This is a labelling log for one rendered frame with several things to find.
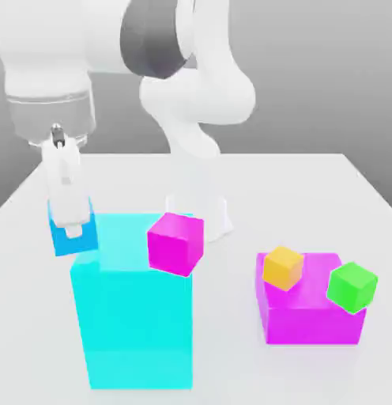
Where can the small green cube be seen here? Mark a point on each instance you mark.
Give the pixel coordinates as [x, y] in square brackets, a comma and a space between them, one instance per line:
[349, 289]

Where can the small blue cube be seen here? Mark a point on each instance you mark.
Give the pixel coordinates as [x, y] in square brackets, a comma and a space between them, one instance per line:
[77, 246]

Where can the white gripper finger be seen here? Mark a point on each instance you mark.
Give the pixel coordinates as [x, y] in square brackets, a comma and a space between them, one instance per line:
[74, 230]

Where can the large magenta box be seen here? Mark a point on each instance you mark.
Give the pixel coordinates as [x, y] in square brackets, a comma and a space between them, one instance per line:
[309, 326]

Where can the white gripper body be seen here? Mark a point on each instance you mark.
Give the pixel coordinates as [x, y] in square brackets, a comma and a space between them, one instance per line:
[66, 196]

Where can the small magenta cube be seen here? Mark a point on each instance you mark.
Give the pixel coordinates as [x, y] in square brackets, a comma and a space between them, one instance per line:
[170, 250]

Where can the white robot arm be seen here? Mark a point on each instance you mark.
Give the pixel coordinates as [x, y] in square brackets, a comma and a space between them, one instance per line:
[202, 95]

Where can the small orange cube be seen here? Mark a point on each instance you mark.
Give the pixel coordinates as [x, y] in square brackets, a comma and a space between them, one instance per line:
[279, 269]

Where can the large cyan box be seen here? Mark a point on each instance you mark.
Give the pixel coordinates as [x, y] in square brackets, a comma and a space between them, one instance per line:
[132, 316]

